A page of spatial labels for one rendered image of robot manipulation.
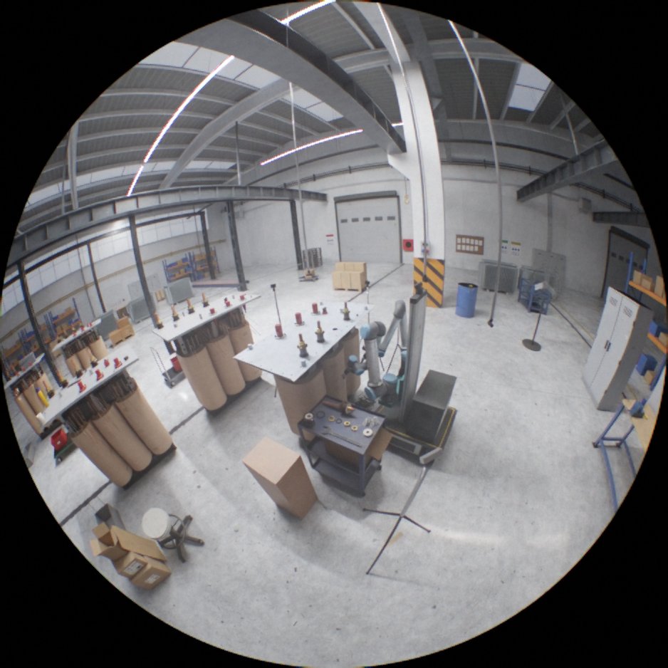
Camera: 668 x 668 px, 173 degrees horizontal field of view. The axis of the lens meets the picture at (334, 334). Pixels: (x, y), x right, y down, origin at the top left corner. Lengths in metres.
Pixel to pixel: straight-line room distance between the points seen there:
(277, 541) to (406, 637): 1.55
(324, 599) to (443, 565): 1.06
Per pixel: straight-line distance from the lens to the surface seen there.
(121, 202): 9.48
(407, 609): 2.40
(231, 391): 3.64
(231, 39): 3.06
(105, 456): 3.31
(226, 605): 2.64
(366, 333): 1.82
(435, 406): 2.16
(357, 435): 1.82
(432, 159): 6.96
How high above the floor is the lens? 2.33
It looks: 26 degrees down
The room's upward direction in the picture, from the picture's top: 6 degrees counter-clockwise
